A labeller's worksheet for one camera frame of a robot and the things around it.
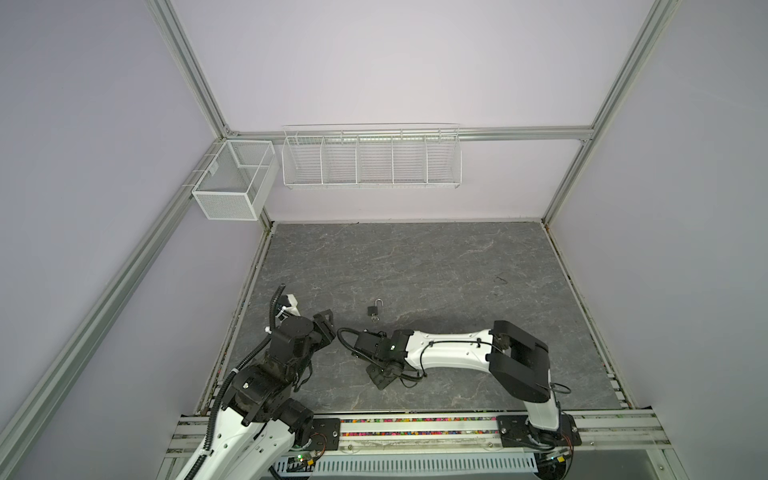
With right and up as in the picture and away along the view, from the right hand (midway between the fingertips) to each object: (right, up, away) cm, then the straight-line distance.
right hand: (380, 376), depth 83 cm
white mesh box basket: (-48, +59, +14) cm, 77 cm away
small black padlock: (-3, +16, +13) cm, 21 cm away
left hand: (-13, +18, -11) cm, 25 cm away
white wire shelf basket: (-4, +67, +16) cm, 69 cm away
